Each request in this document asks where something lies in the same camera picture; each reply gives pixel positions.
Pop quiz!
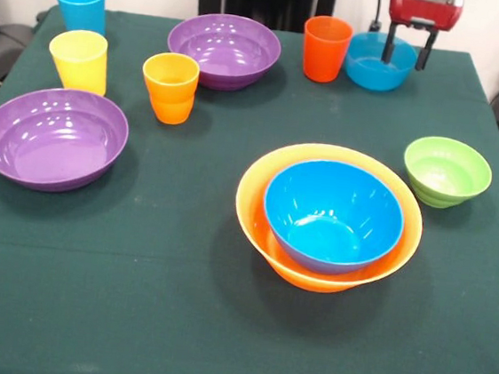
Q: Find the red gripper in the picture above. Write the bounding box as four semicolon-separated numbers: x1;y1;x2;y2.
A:
380;0;465;76

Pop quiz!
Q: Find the small light blue bowl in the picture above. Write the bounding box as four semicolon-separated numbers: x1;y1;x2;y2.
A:
342;28;421;96

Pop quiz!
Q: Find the green bowl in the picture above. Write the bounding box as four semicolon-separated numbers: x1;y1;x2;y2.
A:
399;132;497;215

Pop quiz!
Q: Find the large blue bowl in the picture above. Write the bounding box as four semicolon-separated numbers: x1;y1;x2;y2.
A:
257;154;410;283

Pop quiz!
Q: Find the red cup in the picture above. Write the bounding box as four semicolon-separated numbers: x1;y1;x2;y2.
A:
298;13;356;87

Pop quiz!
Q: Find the purple bowl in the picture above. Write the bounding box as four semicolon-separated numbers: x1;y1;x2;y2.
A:
162;7;286;97
0;82;134;200

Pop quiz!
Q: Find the orange cup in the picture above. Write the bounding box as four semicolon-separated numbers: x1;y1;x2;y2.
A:
137;49;202;128

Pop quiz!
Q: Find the large orange bowl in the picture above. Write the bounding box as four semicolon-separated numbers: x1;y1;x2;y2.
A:
226;134;432;304

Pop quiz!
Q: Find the yellow cup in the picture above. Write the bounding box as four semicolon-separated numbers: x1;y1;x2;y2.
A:
44;27;113;98

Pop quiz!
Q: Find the blue cup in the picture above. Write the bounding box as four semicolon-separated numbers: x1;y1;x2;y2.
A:
51;0;109;38

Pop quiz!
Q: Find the dark green tablecloth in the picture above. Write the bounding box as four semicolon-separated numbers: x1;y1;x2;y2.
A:
0;0;499;374

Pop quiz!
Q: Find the black cable with plug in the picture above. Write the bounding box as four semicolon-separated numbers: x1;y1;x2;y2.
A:
367;0;391;36

